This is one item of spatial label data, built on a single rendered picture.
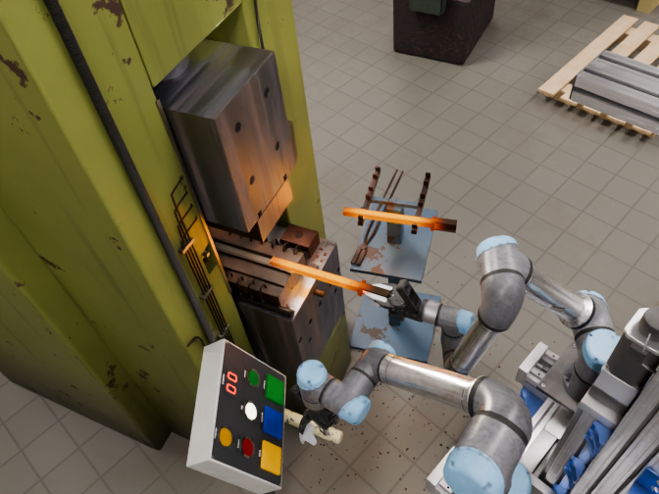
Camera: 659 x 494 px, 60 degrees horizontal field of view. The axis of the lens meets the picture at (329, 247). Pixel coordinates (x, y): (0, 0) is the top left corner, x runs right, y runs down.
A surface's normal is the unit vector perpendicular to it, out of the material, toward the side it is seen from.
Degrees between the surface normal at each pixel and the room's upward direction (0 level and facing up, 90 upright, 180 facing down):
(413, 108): 0
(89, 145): 90
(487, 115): 0
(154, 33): 90
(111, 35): 90
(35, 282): 90
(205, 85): 0
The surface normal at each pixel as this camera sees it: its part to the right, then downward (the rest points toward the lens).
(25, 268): 0.91, 0.26
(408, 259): -0.09, -0.64
